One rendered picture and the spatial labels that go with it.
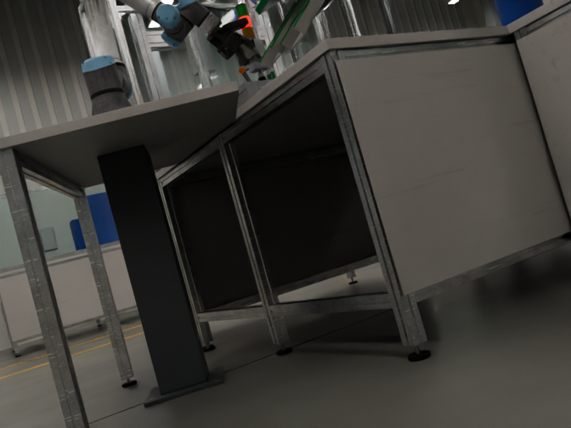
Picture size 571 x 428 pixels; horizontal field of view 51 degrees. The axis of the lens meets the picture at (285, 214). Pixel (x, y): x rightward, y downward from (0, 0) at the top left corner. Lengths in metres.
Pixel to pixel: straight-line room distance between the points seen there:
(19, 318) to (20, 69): 5.02
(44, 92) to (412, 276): 9.54
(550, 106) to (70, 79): 9.45
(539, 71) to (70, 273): 5.84
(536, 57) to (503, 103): 0.18
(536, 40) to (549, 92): 0.17
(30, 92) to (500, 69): 9.31
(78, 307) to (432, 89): 5.78
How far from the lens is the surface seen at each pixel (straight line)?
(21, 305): 7.03
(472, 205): 1.77
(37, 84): 10.75
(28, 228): 1.74
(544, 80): 2.05
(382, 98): 1.65
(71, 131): 1.73
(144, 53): 3.43
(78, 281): 7.08
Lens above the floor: 0.38
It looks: 3 degrees up
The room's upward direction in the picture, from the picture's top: 16 degrees counter-clockwise
